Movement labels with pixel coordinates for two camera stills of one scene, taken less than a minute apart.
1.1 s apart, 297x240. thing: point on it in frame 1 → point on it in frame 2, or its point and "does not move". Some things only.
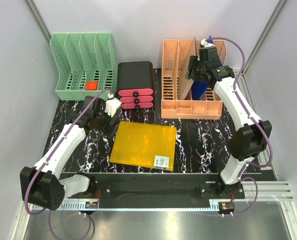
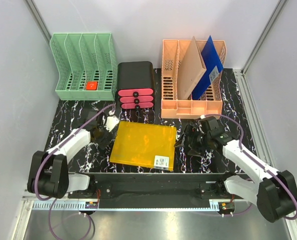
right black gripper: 190,71 → 191,132
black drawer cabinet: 135,86 does not move
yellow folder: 145,144 does not move
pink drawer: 136,99 does not move
